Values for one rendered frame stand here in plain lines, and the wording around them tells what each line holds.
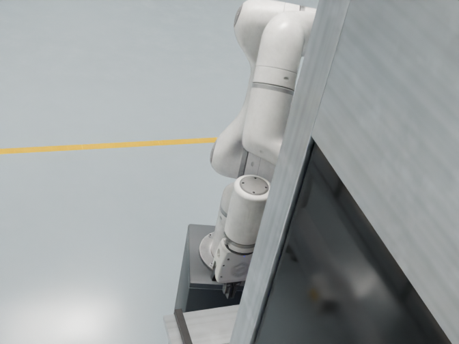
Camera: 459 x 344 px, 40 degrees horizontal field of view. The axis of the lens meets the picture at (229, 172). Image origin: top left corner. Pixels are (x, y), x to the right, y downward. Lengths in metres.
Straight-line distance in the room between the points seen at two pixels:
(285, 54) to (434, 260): 0.78
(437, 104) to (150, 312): 2.39
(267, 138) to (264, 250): 0.40
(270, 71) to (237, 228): 0.33
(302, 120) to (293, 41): 0.53
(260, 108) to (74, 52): 3.43
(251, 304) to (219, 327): 0.70
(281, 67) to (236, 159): 0.41
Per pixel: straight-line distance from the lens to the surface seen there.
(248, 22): 1.46
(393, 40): 0.63
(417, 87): 0.60
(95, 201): 3.35
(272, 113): 1.29
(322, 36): 0.75
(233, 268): 1.42
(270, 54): 1.31
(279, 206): 0.88
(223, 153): 1.63
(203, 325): 1.72
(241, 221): 1.31
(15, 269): 3.03
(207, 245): 1.93
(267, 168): 1.65
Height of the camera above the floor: 2.22
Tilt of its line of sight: 37 degrees down
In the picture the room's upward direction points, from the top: 12 degrees clockwise
